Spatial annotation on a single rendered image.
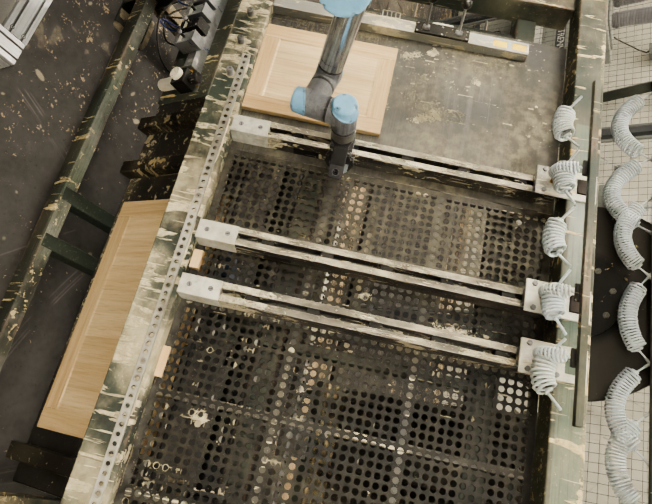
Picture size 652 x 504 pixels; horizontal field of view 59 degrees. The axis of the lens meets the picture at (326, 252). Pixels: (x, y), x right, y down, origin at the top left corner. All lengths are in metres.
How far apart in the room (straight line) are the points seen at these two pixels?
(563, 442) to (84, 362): 1.58
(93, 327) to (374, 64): 1.40
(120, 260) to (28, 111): 0.70
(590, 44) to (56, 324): 2.31
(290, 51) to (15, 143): 1.12
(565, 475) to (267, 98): 1.48
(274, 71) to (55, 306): 1.30
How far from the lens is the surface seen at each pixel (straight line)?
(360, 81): 2.12
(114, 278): 2.30
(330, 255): 1.73
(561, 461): 1.72
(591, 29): 2.38
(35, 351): 2.57
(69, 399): 2.24
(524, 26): 2.49
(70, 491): 1.75
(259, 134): 1.92
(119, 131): 2.83
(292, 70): 2.14
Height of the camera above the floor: 2.16
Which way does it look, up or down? 31 degrees down
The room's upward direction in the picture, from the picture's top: 90 degrees clockwise
